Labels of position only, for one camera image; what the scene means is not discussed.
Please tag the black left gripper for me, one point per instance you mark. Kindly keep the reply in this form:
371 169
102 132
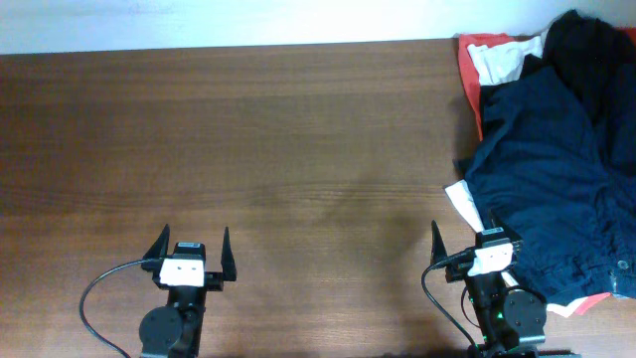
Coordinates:
214 279

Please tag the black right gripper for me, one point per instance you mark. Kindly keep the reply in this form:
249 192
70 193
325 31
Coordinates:
437 250

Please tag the navy blue shorts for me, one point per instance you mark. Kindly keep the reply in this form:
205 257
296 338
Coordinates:
563 181

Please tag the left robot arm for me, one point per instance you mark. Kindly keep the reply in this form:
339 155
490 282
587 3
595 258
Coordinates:
175 329

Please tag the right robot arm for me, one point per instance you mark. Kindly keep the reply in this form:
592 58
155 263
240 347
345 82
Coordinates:
510 317

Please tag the red orange garment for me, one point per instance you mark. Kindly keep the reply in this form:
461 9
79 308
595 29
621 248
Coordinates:
556 160

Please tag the white garment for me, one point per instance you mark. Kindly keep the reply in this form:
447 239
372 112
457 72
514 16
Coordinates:
489 60

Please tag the black garment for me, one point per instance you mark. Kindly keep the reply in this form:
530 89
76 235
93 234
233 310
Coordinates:
584 80

